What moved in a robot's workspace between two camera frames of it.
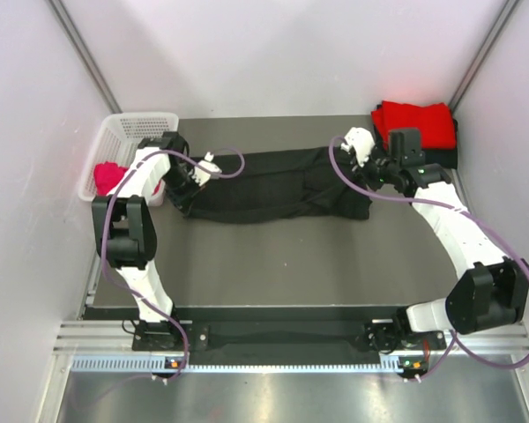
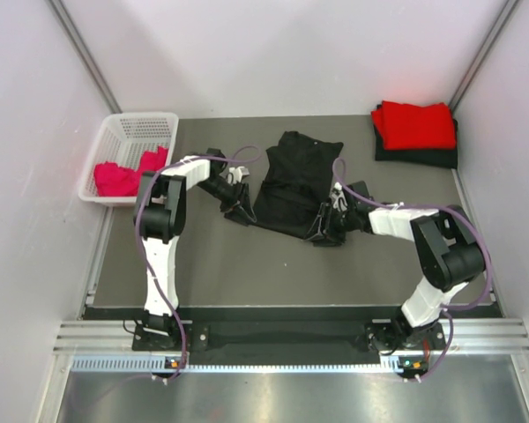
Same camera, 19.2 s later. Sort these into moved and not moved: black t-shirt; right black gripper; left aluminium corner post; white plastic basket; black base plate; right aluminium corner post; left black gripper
Moved: right black gripper; black t-shirt; left black gripper
Not moved: right aluminium corner post; black base plate; white plastic basket; left aluminium corner post
